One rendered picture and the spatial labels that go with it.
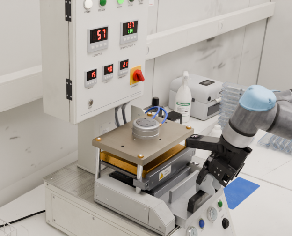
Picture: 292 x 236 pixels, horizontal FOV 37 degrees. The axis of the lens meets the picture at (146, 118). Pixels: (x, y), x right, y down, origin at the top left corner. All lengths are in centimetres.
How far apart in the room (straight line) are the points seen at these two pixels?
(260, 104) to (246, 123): 6
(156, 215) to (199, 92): 112
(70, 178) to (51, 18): 51
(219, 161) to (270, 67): 260
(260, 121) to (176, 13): 131
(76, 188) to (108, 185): 15
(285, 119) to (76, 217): 69
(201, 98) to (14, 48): 103
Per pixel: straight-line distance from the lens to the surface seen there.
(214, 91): 221
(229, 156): 115
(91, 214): 132
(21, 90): 147
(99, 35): 121
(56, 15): 119
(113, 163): 127
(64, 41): 118
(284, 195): 180
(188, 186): 129
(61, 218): 144
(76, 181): 139
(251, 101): 105
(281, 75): 369
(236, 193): 174
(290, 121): 109
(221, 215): 141
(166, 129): 133
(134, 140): 125
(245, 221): 160
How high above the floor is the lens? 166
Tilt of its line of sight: 23 degrees down
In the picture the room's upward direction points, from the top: 4 degrees clockwise
